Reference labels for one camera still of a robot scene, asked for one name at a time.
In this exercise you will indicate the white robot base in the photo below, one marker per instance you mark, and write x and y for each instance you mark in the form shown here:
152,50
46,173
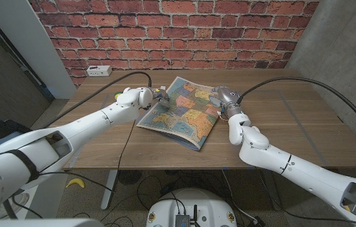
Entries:
193,198

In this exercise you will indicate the dark grey table leg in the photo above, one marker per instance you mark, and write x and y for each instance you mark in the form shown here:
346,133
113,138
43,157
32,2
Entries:
272,195

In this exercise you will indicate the white table leg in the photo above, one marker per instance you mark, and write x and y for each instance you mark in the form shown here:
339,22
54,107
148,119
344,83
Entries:
108,192

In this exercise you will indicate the colourful paper map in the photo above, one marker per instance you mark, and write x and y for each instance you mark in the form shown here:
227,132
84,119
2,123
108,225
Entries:
187,116

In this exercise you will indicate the red brick print backdrop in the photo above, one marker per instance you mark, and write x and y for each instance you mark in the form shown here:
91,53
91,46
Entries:
178,31

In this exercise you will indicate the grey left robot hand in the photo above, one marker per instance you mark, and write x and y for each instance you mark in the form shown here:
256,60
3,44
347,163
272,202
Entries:
162,96

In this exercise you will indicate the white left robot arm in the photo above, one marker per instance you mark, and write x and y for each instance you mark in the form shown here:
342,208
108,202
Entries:
86,123

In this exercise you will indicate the black antenna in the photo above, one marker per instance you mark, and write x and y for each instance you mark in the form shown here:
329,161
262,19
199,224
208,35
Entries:
195,214

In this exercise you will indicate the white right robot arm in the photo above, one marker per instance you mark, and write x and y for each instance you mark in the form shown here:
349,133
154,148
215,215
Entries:
276,157

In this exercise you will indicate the white structural column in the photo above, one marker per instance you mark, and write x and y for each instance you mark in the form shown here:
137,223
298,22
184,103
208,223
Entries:
23,31

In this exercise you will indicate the striped wooden maraca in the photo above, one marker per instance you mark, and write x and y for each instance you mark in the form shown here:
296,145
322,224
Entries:
118,95

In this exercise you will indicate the round black floor fan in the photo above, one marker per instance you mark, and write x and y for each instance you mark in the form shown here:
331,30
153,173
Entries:
129,177

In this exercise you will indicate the grey electronics box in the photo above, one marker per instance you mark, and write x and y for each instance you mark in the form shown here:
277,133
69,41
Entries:
182,221

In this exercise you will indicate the white power strip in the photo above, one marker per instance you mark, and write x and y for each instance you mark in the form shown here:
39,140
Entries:
99,71

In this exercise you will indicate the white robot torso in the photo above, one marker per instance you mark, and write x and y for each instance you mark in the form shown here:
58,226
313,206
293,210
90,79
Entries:
39,223

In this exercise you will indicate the yellow banana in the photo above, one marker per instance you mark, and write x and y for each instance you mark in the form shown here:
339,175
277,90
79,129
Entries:
76,182

